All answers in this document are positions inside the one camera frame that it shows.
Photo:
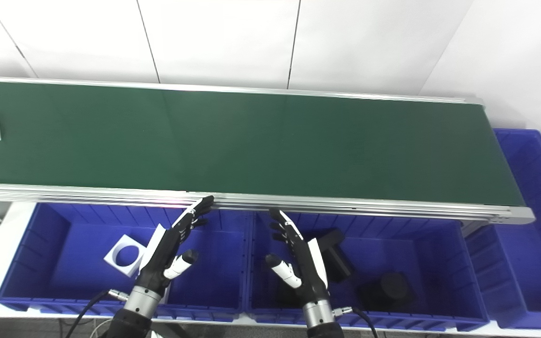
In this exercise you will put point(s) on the blue plastic bin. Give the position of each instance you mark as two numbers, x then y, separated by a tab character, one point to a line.
392	253
78	263
533	258

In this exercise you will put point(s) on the black cylinder block part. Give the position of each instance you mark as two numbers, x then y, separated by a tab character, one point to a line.
392	286

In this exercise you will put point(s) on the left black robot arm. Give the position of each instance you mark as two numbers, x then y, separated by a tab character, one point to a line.
134	314

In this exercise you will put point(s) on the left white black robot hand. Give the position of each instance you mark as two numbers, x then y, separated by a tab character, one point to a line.
158	263

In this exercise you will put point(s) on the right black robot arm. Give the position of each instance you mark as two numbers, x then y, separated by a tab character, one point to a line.
320	319

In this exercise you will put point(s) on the green conveyor belt aluminium frame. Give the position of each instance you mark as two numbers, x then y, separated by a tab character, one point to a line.
251	141

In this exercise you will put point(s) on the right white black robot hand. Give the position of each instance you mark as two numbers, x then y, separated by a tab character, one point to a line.
305	267

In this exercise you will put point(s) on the black T-shaped part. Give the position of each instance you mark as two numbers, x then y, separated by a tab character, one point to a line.
336	263

